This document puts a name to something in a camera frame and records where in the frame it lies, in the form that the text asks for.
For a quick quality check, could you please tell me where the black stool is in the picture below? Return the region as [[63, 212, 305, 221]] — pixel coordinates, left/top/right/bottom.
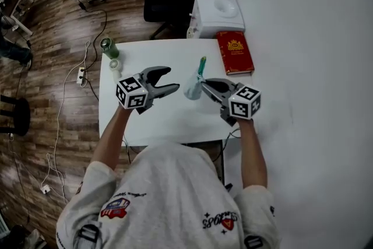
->
[[0, 95, 31, 137]]

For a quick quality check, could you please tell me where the red hardcover book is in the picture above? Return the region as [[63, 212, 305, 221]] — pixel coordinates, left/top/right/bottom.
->
[[216, 31, 255, 76]]

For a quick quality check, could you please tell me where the clear plastic bag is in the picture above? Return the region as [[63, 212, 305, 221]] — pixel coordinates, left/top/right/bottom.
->
[[182, 55, 208, 101]]

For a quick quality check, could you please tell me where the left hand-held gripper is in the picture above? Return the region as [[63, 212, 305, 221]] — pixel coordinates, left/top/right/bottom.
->
[[115, 66, 181, 115]]

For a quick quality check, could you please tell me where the green drink tumbler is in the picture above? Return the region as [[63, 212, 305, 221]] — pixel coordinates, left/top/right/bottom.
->
[[100, 37, 120, 60]]

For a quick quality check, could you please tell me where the white handheld fan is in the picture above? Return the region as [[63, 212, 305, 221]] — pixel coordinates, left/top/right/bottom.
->
[[108, 58, 123, 81]]

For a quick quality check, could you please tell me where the grey harness strap with buckle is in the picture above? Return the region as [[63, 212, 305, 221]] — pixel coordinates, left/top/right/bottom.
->
[[77, 223, 101, 244], [243, 234, 265, 249]]

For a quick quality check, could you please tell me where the white box with round recess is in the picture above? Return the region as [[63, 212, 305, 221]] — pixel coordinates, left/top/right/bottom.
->
[[191, 0, 245, 39]]

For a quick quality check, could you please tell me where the person's left forearm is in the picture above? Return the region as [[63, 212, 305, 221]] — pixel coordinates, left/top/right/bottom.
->
[[92, 106, 133, 171]]

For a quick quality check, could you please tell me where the person's right forearm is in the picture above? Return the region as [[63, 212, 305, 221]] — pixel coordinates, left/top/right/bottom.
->
[[238, 118, 269, 189]]

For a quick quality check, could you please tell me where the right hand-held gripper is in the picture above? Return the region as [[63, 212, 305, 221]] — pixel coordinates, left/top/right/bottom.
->
[[200, 78, 262, 128]]

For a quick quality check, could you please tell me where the white power strip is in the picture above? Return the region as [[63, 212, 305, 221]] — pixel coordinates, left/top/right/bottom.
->
[[76, 66, 87, 85]]

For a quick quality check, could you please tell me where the white cable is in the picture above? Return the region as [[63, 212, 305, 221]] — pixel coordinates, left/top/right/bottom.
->
[[40, 40, 92, 205]]

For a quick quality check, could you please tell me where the person's white printed t-shirt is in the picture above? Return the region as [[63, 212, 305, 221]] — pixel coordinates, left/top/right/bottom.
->
[[55, 142, 282, 249]]

